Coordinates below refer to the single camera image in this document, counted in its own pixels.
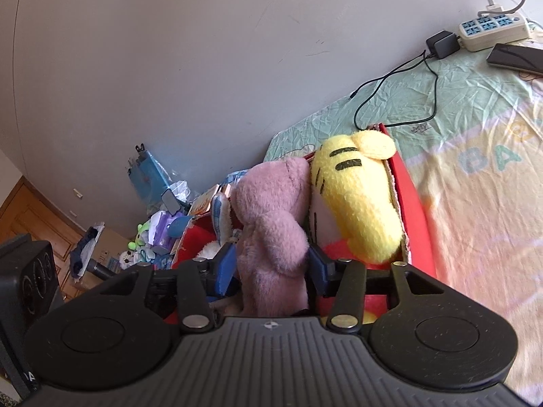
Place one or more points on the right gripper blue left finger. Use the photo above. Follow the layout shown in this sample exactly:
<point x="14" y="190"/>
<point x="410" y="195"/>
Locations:
<point x="224" y="269"/>

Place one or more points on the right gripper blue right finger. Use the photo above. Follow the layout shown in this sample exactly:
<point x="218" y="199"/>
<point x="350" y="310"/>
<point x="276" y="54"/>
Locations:
<point x="323" y="272"/>

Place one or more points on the pink teddy bear plush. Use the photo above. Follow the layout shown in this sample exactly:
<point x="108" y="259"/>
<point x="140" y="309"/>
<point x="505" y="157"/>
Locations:
<point x="271" y="202"/>

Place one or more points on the white bunny plush blue bow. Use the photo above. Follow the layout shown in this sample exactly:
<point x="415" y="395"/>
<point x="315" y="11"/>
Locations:
<point x="222" y="226"/>

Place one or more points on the red cardboard box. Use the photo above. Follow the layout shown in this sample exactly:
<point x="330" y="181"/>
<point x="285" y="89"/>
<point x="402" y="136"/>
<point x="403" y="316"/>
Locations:
<point x="416" y="248"/>

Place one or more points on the small cardboard box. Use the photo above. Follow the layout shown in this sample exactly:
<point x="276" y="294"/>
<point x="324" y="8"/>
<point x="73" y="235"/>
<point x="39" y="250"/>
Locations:
<point x="96" y="257"/>

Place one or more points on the blue oval case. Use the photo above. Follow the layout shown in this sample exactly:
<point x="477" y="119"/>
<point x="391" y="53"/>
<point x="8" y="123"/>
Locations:
<point x="178" y="226"/>

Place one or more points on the yellow tiger plush toy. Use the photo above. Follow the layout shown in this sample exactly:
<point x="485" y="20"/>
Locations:
<point x="352" y="213"/>

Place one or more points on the wooden door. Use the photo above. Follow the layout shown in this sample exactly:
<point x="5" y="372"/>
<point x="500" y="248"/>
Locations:
<point x="25" y="210"/>

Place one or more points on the blue plastic bag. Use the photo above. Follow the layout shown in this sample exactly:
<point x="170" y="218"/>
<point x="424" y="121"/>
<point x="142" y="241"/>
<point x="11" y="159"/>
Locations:
<point x="148" y="177"/>

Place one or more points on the patterned bed sheet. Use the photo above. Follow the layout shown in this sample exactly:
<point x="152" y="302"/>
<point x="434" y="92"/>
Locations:
<point x="471" y="138"/>

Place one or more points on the black power adapter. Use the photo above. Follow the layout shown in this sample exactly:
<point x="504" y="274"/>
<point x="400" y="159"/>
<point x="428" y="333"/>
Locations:
<point x="443" y="44"/>

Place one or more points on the white power strip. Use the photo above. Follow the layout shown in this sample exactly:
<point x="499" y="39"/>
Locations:
<point x="484" y="32"/>

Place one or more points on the black smartphone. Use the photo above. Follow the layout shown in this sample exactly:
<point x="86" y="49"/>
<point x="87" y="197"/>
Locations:
<point x="514" y="57"/>

